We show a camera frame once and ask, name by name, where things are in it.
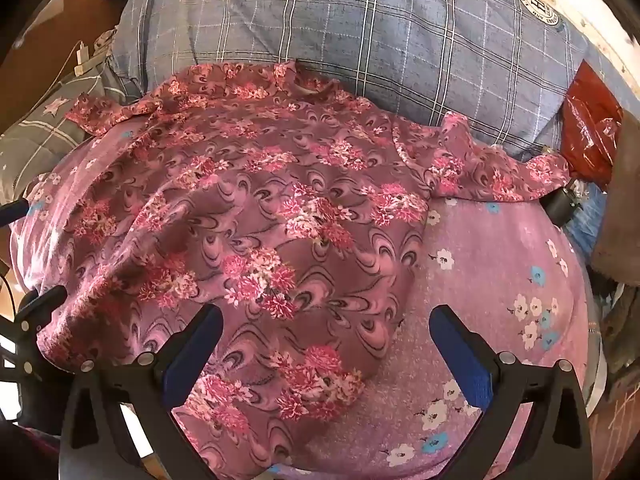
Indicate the pink flowered bedsheet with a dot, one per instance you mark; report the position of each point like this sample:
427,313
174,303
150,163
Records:
500,270

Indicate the black cylindrical object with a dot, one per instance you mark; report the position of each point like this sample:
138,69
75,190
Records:
559,206

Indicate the blue plaid pillow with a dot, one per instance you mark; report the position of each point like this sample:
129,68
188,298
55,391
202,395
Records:
375,50

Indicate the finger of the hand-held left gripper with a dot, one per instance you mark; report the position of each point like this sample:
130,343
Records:
15,208
42,305

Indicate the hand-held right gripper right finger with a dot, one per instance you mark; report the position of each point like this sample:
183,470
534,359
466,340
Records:
462,360

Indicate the white charger plug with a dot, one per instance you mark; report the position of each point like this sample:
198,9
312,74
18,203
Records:
82,57

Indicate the blue denim cloth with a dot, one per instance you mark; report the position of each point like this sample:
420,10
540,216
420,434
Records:
585,227

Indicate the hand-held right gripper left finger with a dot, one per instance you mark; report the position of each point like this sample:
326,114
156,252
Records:
192,360

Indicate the pink floral shirt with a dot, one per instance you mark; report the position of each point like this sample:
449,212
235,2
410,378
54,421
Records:
250,185

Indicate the red plastic bag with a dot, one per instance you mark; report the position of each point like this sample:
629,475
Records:
592,120

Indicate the brown cloth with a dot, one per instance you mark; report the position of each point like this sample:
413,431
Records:
622,220

